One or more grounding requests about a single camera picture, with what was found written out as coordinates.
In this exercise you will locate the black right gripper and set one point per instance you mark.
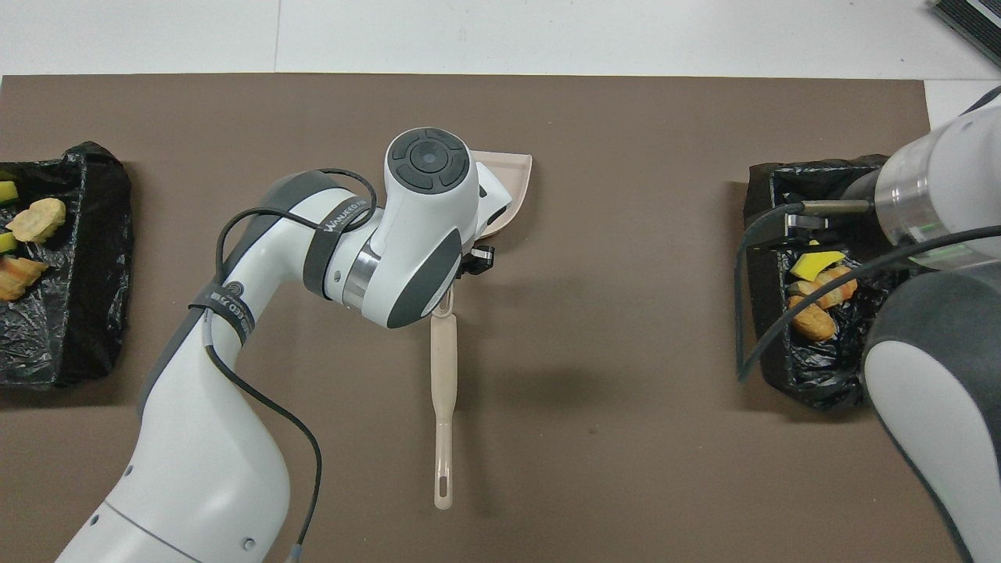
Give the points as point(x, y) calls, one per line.
point(864, 195)

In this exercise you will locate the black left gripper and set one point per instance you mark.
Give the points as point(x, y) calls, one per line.
point(477, 262)

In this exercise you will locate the brown table mat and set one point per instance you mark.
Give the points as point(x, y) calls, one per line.
point(626, 430)

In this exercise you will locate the beige hand brush black bristles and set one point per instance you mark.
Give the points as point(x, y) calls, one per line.
point(443, 375)

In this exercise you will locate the dark grey ribbed box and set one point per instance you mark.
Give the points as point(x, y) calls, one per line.
point(974, 19)

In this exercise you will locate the round brown bread roll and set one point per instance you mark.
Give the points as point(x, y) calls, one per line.
point(812, 322)

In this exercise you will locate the pale bread chunk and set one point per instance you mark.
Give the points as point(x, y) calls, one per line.
point(37, 220)

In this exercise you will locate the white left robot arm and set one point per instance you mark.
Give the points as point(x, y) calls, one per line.
point(414, 227)

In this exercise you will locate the bin lined with black bag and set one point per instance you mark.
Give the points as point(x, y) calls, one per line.
point(813, 367)
point(78, 313)

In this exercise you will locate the beige plastic dustpan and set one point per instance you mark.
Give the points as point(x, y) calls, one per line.
point(512, 188)

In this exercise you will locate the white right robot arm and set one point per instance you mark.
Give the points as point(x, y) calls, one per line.
point(938, 375)

